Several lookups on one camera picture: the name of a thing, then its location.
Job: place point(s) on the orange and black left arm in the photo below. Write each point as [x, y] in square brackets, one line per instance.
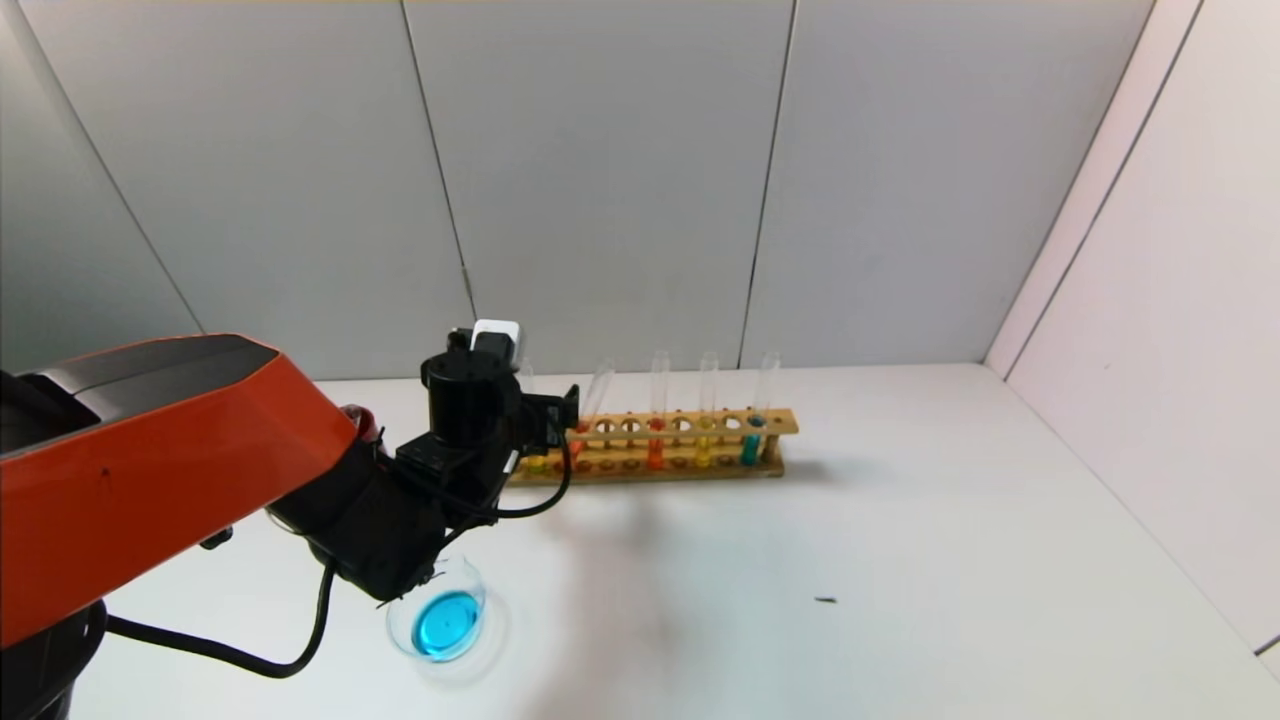
[170, 470]

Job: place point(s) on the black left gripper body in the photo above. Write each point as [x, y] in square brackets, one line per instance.
[553, 417]

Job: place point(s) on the yellow pigment test tube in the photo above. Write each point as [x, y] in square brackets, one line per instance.
[536, 464]
[702, 452]

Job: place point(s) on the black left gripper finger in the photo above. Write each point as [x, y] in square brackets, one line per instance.
[563, 420]

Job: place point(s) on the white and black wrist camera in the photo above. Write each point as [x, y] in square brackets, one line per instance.
[495, 338]

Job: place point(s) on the orange pigment test tube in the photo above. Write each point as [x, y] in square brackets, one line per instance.
[575, 450]
[655, 453]

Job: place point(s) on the red plastic cup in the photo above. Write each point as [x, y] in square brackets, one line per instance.
[368, 425]

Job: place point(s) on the wooden test tube rack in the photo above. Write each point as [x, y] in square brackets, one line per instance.
[680, 465]

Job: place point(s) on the blue pigment test tube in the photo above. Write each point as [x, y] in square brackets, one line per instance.
[749, 450]

